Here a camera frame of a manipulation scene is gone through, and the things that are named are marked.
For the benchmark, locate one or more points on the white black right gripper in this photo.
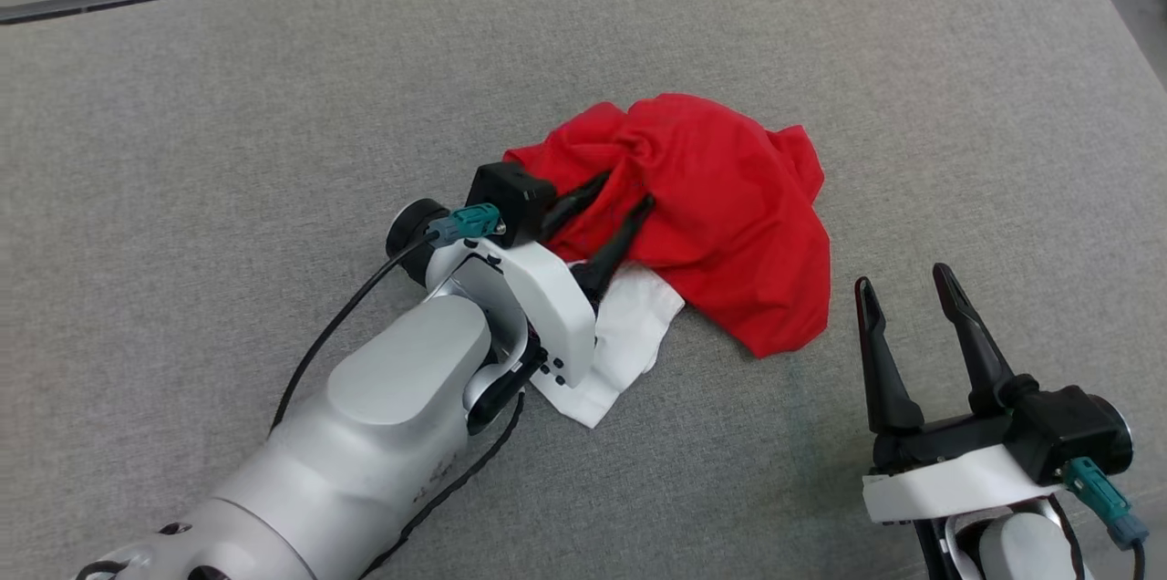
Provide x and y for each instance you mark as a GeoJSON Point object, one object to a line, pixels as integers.
{"type": "Point", "coordinates": [957, 481]}

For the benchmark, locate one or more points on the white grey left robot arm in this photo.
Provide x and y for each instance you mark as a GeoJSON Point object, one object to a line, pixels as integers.
{"type": "Point", "coordinates": [365, 443]}

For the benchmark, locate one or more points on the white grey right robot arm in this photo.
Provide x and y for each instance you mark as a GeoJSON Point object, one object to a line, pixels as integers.
{"type": "Point", "coordinates": [1021, 548]}

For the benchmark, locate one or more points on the red shirt with white sleeves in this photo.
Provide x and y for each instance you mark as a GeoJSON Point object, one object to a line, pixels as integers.
{"type": "Point", "coordinates": [729, 197]}

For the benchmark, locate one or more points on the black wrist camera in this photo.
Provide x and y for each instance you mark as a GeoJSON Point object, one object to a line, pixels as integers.
{"type": "Point", "coordinates": [511, 197]}
{"type": "Point", "coordinates": [1062, 429]}

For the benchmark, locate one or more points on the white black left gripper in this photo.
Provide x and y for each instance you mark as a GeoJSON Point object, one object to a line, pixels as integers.
{"type": "Point", "coordinates": [552, 297]}

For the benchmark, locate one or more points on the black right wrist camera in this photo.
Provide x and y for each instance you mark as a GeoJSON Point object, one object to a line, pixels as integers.
{"type": "Point", "coordinates": [1062, 429]}

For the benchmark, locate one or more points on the grey fabric sofa seat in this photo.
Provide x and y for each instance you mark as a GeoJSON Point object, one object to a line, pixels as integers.
{"type": "Point", "coordinates": [182, 151]}

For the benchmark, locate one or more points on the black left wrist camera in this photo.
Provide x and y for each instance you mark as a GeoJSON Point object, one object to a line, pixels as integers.
{"type": "Point", "coordinates": [511, 197]}

